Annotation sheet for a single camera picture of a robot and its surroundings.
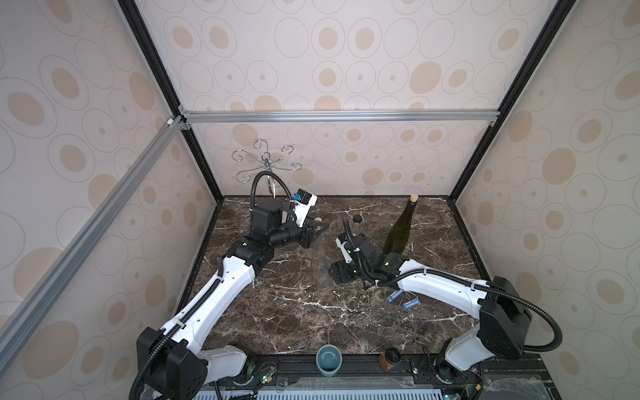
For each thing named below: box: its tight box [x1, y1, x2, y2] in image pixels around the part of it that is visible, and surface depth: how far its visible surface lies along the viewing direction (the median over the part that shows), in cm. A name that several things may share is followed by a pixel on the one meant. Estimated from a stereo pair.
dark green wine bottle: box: [383, 194, 420, 256], surface depth 86 cm
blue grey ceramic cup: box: [315, 344, 343, 378], surface depth 73 cm
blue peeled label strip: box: [402, 297, 421, 310], surface depth 89 cm
